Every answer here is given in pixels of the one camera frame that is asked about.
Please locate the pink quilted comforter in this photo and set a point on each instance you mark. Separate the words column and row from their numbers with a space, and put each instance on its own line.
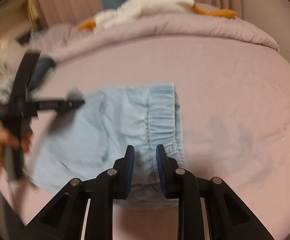
column 63, row 42

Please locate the light blue denim pants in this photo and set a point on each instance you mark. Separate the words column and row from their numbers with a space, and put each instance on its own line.
column 87, row 141

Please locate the white goose plush toy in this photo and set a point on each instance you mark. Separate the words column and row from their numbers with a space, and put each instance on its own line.
column 132, row 10

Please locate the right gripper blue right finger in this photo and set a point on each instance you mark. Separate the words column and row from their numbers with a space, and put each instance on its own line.
column 170, row 181

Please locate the dark folded garment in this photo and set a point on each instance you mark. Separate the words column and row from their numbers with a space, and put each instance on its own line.
column 44, row 67

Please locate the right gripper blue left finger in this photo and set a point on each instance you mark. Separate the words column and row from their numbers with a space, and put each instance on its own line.
column 123, row 178

